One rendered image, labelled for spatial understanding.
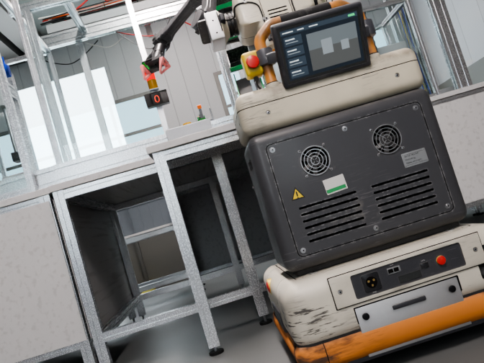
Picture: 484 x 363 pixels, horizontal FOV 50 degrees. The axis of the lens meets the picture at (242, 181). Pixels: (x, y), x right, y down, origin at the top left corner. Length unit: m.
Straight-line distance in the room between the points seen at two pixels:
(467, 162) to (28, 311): 2.58
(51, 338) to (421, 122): 1.76
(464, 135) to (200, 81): 3.56
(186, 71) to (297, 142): 4.90
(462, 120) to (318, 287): 2.32
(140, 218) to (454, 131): 2.53
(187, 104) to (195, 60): 0.53
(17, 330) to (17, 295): 0.15
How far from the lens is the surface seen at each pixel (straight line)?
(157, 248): 6.05
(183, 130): 2.39
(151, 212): 4.47
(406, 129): 1.53
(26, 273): 2.49
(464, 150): 3.49
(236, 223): 2.36
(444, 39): 3.67
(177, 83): 6.26
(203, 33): 2.01
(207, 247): 4.10
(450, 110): 3.50
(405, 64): 1.57
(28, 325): 2.51
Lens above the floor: 0.48
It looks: 4 degrees up
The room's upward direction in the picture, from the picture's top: 17 degrees counter-clockwise
